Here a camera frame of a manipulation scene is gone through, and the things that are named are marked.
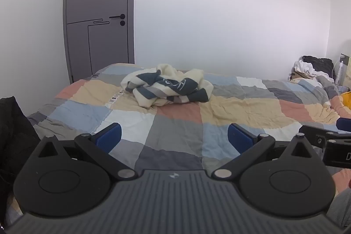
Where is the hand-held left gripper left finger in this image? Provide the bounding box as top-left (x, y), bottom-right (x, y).
top-left (37, 122), bottom-right (138, 180)

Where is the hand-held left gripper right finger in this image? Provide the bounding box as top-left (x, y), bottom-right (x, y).
top-left (212, 123), bottom-right (314, 180)

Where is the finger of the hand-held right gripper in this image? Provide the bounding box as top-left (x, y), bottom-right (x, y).
top-left (298, 125), bottom-right (342, 149)
top-left (337, 117), bottom-right (351, 132)

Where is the cream striped sweater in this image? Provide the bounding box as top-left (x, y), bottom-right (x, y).
top-left (121, 63), bottom-right (214, 108)

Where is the yellow cloth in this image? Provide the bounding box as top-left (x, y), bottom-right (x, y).
top-left (339, 91), bottom-right (351, 109)

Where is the clear plastic bottle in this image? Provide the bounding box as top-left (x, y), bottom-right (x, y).
top-left (335, 60), bottom-right (347, 86)

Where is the person's grey trouser leg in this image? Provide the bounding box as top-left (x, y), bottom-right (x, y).
top-left (326, 187), bottom-right (351, 227)

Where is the black crumpled cloth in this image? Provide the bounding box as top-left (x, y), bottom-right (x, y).
top-left (302, 55), bottom-right (334, 76)

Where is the white crumpled cloth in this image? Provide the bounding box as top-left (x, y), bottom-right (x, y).
top-left (293, 60), bottom-right (333, 79)

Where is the black garment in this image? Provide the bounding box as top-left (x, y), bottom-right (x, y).
top-left (0, 96), bottom-right (42, 225)

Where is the white cable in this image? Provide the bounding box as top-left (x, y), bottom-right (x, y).
top-left (331, 59), bottom-right (341, 79)

